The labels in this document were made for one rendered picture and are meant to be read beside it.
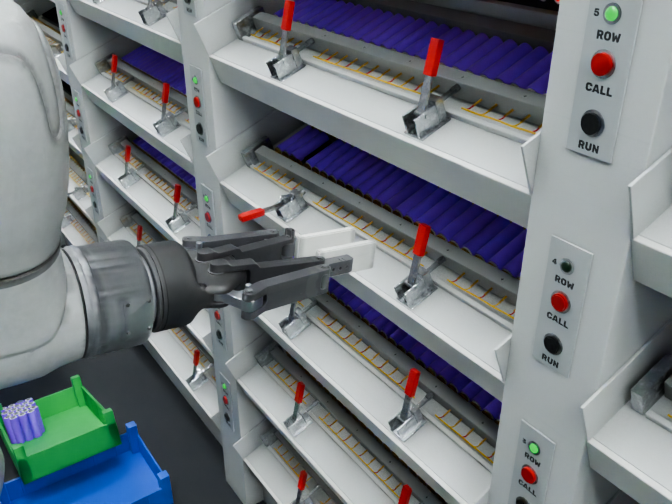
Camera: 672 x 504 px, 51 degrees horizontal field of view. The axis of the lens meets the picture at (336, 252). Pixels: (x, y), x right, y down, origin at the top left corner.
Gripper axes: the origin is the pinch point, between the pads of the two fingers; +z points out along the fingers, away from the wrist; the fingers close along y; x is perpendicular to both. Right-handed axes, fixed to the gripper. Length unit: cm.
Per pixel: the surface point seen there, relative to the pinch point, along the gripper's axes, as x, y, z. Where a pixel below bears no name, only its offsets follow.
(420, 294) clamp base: -6.7, 1.2, 11.7
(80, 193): -45, -141, 17
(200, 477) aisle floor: -82, -58, 16
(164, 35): 11, -61, 8
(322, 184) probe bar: -2.7, -24.2, 15.3
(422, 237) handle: 0.1, 0.6, 11.1
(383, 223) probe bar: -3.2, -10.4, 15.1
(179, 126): -6, -68, 14
